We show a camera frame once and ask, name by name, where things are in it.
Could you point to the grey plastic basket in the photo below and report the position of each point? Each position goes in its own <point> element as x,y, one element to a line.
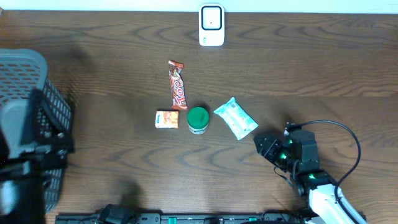
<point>23,70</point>

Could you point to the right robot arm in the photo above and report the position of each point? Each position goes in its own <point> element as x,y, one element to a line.
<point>323,195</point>

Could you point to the orange chocolate bar wrapper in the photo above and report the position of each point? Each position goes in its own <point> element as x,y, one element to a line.
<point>177,86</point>

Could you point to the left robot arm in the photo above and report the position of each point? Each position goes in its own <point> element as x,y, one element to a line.
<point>33,142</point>

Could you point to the orange snack box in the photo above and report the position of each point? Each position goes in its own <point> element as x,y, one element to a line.
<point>167,119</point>

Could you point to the white wet wipes pack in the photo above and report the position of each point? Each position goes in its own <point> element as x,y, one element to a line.
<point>240,123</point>

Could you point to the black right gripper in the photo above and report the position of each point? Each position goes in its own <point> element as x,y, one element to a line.
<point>268,147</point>

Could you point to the green lid jar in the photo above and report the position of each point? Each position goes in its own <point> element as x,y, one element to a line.
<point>198,120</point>

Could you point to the white barcode scanner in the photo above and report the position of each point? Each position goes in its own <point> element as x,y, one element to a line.
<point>211,25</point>

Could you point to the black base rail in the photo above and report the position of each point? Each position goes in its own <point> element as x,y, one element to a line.
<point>156,218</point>

